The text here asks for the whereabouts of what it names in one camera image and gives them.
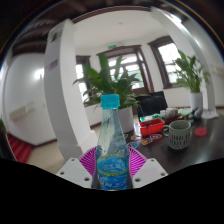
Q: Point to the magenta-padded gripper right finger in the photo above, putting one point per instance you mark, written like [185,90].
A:
[150,171]

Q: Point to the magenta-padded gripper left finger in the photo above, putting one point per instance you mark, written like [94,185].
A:
[75,171]

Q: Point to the clear bottle with teal cap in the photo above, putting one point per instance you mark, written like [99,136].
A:
[112,160]

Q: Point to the colourful round sticker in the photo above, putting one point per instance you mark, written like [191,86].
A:
[135,137]
[156,136]
[146,141]
[133,144]

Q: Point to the red plastic box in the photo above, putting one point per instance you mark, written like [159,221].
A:
[151,128]

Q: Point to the grey slotted mug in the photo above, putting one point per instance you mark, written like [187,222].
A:
[180,136]

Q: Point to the green and white box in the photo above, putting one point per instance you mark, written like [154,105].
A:
[150,117]

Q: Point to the red carpeted staircase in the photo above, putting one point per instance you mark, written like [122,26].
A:
[20,148]

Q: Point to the flat round red coaster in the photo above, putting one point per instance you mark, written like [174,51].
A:
[200,131]

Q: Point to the green book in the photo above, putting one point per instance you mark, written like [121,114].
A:
[185,112]

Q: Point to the dark grey round object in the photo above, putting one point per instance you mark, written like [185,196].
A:
[197,114]

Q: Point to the broad-leaf plant in white pot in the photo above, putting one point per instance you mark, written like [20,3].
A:
[196,100]
[113,83]

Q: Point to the dark framed window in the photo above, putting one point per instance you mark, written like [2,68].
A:
[168,53]
[79,71]

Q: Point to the dark wooden glazed door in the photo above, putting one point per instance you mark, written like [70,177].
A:
[141,71]

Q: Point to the green exit sign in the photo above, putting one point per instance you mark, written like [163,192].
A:
[112,47]

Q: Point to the white wall radiator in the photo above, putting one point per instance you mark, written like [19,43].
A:
[21,111]

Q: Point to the glowing wall lamp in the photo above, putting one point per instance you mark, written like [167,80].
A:
[39,74]

